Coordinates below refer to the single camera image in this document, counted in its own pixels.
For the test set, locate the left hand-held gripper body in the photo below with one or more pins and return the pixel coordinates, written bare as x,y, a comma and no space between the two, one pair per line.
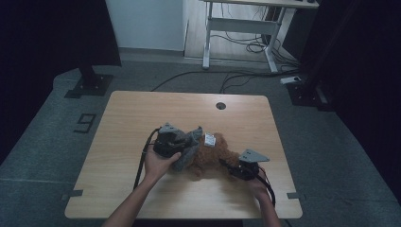
165,143

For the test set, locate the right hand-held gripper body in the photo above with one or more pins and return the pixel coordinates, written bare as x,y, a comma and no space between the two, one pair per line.
247,170

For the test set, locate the brown teddy bear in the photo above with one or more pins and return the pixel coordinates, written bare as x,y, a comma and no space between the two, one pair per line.
214,157

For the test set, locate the grey knitted cloth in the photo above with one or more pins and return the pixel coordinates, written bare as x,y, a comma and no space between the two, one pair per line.
189,148

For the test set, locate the person's right hand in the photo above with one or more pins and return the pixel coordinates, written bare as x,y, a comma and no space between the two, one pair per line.
261,189

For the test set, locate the person's left hand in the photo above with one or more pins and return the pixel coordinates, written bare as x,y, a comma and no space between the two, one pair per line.
157,167

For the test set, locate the grey tape strip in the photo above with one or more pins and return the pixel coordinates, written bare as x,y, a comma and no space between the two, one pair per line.
72,194
296,195

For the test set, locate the white power strip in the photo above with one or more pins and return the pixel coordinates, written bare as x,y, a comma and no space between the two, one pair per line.
290,79

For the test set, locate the dark curtain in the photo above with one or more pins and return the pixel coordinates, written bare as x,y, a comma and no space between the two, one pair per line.
47,47
369,63

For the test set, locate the black stand base plate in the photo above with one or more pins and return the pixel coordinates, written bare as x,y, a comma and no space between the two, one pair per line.
91,84
302,94

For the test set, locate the white metal desk frame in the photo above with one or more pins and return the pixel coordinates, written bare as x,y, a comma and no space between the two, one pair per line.
242,26

